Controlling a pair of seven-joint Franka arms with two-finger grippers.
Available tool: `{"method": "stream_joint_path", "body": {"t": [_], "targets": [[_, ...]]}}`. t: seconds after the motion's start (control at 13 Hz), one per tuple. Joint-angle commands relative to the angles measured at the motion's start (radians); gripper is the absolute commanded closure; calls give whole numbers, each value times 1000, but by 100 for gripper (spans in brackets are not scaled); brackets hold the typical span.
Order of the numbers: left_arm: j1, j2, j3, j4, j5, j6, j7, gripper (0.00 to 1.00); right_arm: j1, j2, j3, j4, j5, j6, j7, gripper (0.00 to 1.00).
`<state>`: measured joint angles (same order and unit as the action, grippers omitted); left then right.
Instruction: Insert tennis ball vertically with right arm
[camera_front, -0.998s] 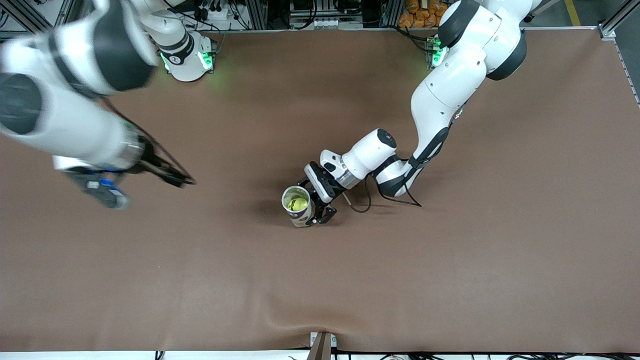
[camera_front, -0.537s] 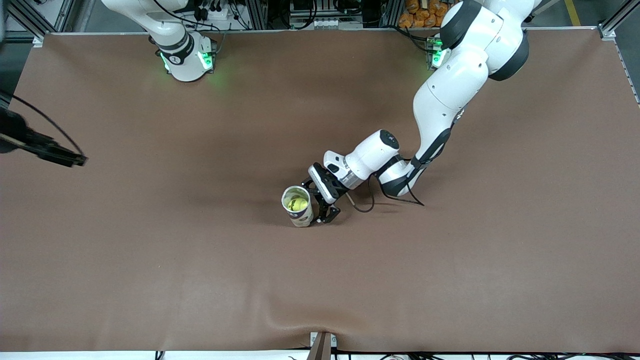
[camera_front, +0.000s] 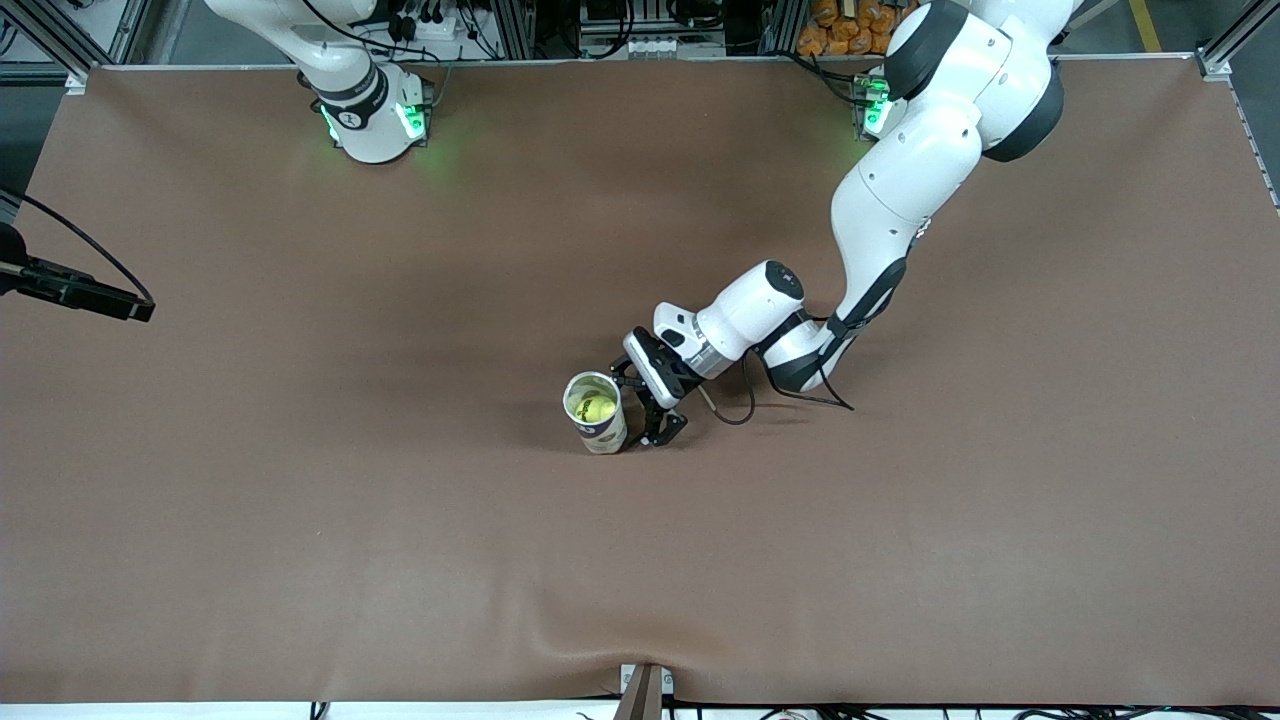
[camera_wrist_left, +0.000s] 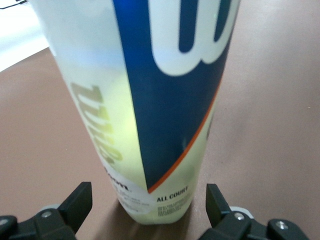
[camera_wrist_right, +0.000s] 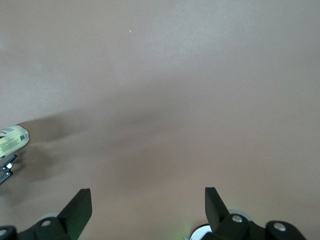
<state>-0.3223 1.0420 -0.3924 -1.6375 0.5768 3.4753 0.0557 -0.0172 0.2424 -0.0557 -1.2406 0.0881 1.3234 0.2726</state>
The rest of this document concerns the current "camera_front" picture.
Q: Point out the white terminal block strip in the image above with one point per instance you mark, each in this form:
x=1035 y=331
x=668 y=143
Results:
x=650 y=45

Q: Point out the aluminium frame profile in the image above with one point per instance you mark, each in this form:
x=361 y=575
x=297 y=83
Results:
x=60 y=40
x=1235 y=40

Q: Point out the yellow Wilson print tennis ball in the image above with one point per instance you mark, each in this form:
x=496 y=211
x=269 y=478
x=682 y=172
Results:
x=595 y=407

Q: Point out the aluminium frame post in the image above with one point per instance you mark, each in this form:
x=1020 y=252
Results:
x=515 y=30
x=785 y=25

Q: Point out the white power strip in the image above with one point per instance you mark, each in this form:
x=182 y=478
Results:
x=440 y=28

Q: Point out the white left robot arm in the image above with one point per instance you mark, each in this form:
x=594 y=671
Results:
x=900 y=190

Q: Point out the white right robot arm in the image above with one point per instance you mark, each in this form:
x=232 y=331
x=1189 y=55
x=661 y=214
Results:
x=370 y=130

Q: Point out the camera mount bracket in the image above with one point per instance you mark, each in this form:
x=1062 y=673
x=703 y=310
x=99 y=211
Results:
x=640 y=700

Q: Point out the orange packaged goods pile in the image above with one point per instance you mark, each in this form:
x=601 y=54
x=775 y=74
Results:
x=840 y=25

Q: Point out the Wilson tennis ball can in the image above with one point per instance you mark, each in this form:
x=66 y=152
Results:
x=605 y=437

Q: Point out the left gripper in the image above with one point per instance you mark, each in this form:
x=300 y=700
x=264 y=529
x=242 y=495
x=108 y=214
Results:
x=643 y=393

